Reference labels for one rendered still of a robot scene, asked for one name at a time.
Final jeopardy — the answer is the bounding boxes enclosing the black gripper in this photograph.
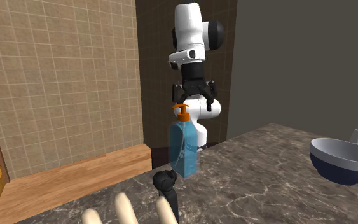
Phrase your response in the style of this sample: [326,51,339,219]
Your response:
[172,62,219,113]

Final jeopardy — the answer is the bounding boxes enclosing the blue soap dispenser, orange pump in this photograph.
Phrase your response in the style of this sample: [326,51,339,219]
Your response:
[169,103,201,179]

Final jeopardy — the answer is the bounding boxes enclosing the cream rounded stick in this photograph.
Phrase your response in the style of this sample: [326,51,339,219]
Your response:
[81,208,104,224]
[155,195,179,224]
[113,192,136,224]

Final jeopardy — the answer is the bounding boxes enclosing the dark blue bowl, grey inside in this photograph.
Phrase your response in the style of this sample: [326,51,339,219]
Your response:
[309,137,358,186]

